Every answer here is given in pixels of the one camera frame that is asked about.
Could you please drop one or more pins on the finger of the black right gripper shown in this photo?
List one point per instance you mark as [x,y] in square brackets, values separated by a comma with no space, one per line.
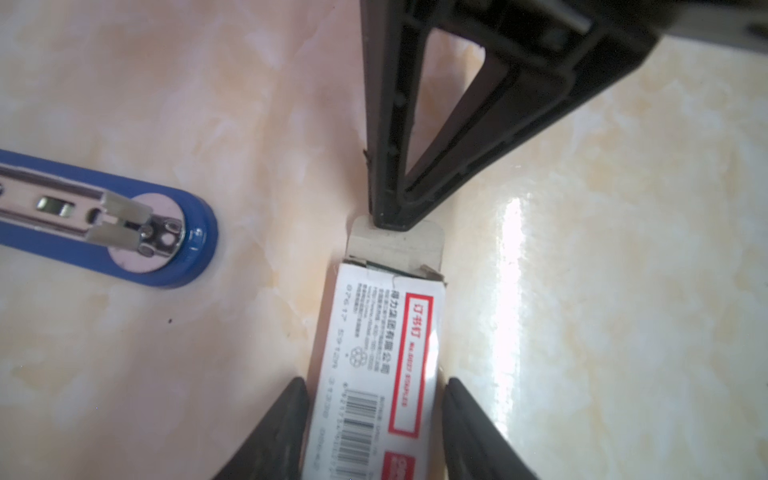
[543,59]

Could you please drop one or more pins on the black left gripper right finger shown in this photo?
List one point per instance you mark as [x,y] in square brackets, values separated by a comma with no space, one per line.
[473,447]

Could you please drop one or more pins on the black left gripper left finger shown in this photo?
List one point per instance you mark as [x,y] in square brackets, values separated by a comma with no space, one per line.
[274,447]

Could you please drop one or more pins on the red white staple box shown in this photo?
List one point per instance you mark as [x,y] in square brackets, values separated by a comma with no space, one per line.
[373,409]

